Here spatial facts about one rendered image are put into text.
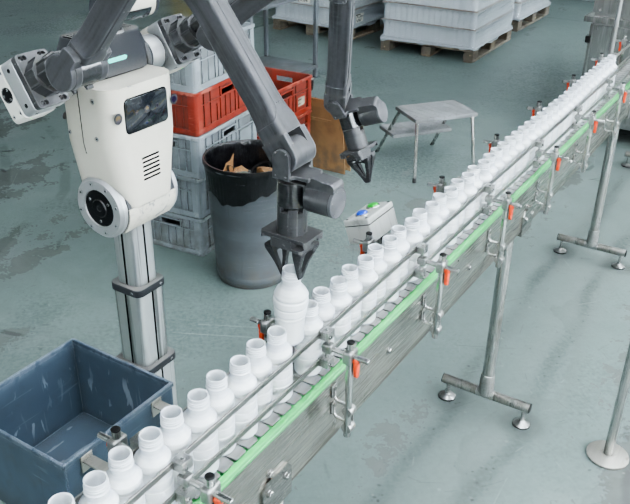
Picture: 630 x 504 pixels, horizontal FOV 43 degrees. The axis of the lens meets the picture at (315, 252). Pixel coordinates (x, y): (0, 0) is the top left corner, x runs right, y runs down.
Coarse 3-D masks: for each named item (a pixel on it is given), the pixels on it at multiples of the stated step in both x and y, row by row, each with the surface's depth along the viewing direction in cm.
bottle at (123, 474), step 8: (112, 448) 125; (120, 448) 125; (128, 448) 125; (112, 456) 125; (120, 456) 126; (128, 456) 126; (112, 464) 123; (120, 464) 122; (128, 464) 123; (112, 472) 123; (120, 472) 123; (128, 472) 124; (136, 472) 125; (112, 480) 124; (120, 480) 123; (128, 480) 124; (136, 480) 125; (112, 488) 123; (120, 488) 123; (128, 488) 123; (136, 488) 125; (120, 496) 124; (128, 496) 124; (144, 496) 128
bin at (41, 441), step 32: (64, 352) 187; (96, 352) 185; (0, 384) 173; (32, 384) 181; (64, 384) 190; (96, 384) 190; (128, 384) 183; (160, 384) 176; (0, 416) 175; (32, 416) 184; (64, 416) 193; (96, 416) 196; (128, 416) 164; (0, 448) 163; (32, 448) 155; (64, 448) 187; (96, 448) 158; (0, 480) 169; (32, 480) 161; (64, 480) 153
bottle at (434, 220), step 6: (426, 204) 207; (432, 204) 209; (438, 204) 208; (432, 210) 206; (438, 210) 207; (432, 216) 207; (438, 216) 208; (432, 222) 207; (438, 222) 208; (432, 228) 208; (438, 234) 209; (432, 240) 209; (438, 240) 210; (432, 246) 210; (438, 246) 212; (432, 252) 211; (438, 258) 214
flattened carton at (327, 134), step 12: (312, 108) 509; (324, 108) 504; (312, 120) 516; (324, 120) 510; (336, 120) 505; (312, 132) 522; (324, 132) 516; (336, 132) 511; (324, 144) 522; (336, 144) 517; (324, 156) 528; (336, 156) 522; (348, 156) 524; (324, 168) 533; (336, 168) 527; (348, 168) 531
